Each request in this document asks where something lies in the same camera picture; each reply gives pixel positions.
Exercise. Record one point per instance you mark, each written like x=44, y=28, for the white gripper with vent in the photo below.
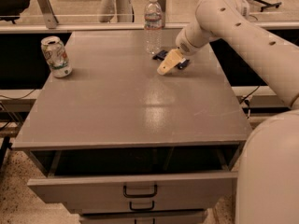
x=186, y=44

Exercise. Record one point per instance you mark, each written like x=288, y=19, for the blue rxbar blueberry wrapper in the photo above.
x=162, y=54

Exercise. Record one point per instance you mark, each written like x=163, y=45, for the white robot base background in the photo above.
x=123, y=9

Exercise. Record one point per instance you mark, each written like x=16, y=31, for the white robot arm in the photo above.
x=267, y=189

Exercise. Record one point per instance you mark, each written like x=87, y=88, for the clear plastic water bottle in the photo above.
x=153, y=17

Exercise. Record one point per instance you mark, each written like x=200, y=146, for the grey open top drawer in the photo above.
x=116, y=180

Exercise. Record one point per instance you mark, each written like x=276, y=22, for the white green soda can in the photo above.
x=55, y=55

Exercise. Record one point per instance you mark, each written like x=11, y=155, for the grey lower drawer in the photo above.
x=159, y=217

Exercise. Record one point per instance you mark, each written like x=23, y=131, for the black office chair left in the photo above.
x=10, y=10

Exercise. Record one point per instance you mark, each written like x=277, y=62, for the middle metal bracket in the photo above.
x=161, y=3

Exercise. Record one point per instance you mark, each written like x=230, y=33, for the metal bracket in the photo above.
x=50, y=19
x=161, y=3

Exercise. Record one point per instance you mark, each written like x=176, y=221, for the left metal bracket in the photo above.
x=50, y=19

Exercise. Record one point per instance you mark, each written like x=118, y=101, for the black top drawer handle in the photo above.
x=141, y=192

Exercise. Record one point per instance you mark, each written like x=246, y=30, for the black drawer handle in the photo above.
x=138, y=207
x=141, y=192

